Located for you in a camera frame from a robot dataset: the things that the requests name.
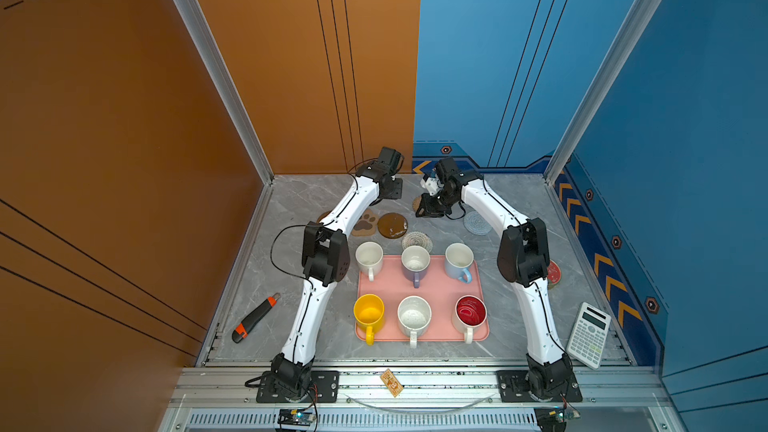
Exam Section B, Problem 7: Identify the light blue woven coaster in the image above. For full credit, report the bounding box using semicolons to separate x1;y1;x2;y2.
463;211;493;236

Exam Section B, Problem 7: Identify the dark brown round coaster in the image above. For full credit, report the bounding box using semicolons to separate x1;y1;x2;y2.
377;212;408;239

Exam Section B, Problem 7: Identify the cork paw print coaster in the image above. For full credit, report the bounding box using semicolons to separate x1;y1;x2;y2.
351;208;379;237

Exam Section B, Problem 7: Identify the multicolour woven round coaster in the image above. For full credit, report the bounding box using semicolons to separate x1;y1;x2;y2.
401;231;434;253

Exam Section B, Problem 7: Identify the light blue mug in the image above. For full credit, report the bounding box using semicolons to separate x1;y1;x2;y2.
444;243;474;284

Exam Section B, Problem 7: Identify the cream white mug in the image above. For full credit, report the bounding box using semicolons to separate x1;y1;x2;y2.
355;241;384;282

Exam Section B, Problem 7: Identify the light round wooden coaster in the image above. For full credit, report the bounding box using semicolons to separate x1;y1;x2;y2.
316;211;331;223

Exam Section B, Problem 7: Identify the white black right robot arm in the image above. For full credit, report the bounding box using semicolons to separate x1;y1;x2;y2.
416;157;583;402

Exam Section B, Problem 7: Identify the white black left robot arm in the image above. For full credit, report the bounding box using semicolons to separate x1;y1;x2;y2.
264;147;403;400

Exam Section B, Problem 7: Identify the purple mug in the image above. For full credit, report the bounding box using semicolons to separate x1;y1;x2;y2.
401;245;431;289

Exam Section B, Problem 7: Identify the white mug red inside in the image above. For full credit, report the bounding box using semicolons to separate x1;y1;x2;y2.
452;295;488;344

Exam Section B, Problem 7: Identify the white speckled mug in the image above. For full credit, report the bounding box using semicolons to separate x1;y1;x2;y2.
397;295;432;349

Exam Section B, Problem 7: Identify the yellow mug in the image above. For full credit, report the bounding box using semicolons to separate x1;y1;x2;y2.
353;294;386;346

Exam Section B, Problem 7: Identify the orange black utility knife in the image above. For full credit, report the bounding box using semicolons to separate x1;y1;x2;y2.
231;293;281;343

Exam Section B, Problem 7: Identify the white calculator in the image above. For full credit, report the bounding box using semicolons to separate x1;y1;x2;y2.
566;302;610;369

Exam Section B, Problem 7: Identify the small brown circuit board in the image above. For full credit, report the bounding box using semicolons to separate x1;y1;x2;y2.
380;369;404;398

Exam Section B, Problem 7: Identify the black controller board right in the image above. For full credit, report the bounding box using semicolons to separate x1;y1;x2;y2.
534;409;567;432

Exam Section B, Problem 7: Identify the green controller board left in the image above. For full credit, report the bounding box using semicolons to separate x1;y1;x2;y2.
276;408;318;431

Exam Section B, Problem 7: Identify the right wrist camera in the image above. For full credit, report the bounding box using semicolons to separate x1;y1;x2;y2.
421;172;442;196

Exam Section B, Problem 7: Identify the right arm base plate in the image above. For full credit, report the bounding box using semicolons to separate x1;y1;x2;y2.
496;369;583;404

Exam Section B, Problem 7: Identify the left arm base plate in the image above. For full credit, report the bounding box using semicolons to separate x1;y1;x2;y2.
256;370;340;404

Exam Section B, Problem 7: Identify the aluminium corner post left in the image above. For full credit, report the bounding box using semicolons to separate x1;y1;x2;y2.
173;0;274;186

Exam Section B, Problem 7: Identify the aluminium corner post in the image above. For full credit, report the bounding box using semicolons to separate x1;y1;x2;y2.
543;0;663;186
173;0;274;186

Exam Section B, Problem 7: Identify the aluminium corner post right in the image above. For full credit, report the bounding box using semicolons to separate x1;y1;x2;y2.
543;0;663;186

